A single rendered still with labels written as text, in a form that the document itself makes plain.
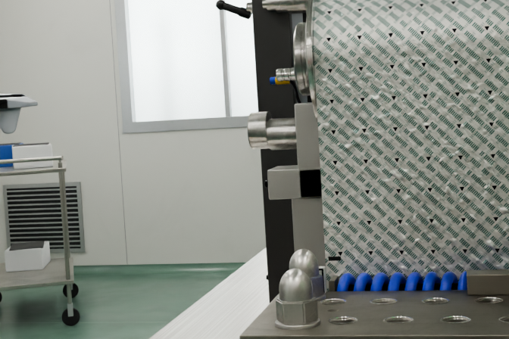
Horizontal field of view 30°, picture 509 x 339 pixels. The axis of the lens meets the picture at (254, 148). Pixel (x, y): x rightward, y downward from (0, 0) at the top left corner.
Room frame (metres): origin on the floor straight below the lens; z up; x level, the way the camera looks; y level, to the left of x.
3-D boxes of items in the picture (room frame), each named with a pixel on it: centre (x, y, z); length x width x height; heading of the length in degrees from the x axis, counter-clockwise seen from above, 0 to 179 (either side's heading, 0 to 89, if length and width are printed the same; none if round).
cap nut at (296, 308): (0.75, -0.03, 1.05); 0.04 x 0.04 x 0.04
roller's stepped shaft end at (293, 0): (1.24, -0.05, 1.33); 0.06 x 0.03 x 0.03; 77
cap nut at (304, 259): (0.85, -0.04, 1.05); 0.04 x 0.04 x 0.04
